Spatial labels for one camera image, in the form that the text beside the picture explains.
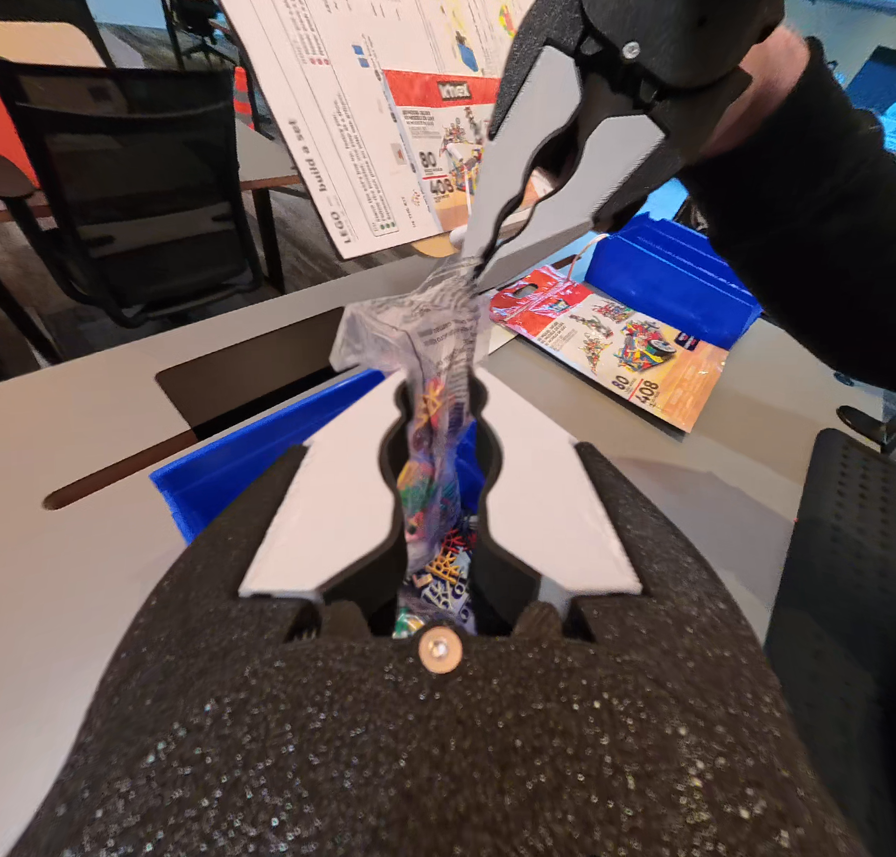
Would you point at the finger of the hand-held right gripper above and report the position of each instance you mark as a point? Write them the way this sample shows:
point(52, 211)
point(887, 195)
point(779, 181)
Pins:
point(602, 171)
point(532, 122)

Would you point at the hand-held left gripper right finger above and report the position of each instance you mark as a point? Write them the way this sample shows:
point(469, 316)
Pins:
point(560, 521)

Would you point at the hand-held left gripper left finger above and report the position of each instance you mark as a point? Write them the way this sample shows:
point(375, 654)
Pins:
point(329, 514)

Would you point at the blue plastic bin with sticker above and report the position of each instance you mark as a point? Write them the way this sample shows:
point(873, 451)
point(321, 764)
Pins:
point(245, 458)

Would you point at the colourful printed toy package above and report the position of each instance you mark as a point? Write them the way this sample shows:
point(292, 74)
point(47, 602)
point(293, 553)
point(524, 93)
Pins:
point(630, 367)

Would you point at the clear bag of colourful connectors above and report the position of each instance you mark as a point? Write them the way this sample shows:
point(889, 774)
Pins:
point(427, 339)

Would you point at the person's right forearm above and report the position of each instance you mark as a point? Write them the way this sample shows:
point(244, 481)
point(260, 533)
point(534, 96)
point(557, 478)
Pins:
point(805, 241)

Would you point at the person's right hand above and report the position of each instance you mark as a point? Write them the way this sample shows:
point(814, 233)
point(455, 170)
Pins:
point(766, 80)

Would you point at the black table inset panel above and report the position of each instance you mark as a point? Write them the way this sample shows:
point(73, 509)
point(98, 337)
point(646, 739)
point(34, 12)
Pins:
point(245, 374)

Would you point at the white printed instruction sheet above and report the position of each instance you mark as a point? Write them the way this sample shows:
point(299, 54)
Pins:
point(315, 101)

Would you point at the black mesh office chair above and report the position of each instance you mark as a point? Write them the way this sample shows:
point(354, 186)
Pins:
point(140, 171)

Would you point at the tan chair back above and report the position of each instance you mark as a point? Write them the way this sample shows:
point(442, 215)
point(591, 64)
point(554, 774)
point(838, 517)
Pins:
point(49, 45)

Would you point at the orange plastic bin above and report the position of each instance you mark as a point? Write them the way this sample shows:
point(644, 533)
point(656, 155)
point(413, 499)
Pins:
point(10, 136)

